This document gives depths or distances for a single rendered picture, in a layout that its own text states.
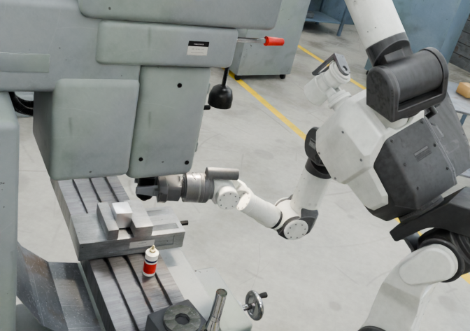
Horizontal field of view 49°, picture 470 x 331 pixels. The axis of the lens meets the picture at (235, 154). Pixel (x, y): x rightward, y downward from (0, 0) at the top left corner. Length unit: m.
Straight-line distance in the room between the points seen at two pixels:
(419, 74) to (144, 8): 0.59
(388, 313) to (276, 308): 1.62
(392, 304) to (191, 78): 0.77
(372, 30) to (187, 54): 0.41
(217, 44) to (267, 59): 4.91
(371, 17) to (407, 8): 6.14
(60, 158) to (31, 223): 2.12
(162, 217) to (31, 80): 0.83
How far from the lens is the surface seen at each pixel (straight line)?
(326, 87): 1.35
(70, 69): 1.14
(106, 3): 1.09
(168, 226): 1.77
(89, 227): 1.73
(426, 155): 1.28
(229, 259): 3.24
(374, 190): 1.28
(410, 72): 1.15
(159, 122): 1.27
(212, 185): 1.50
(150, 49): 1.16
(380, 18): 1.16
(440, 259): 1.29
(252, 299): 2.11
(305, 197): 1.59
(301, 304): 3.11
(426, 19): 7.20
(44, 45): 1.11
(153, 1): 1.12
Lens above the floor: 2.04
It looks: 28 degrees down
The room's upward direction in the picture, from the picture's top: 14 degrees clockwise
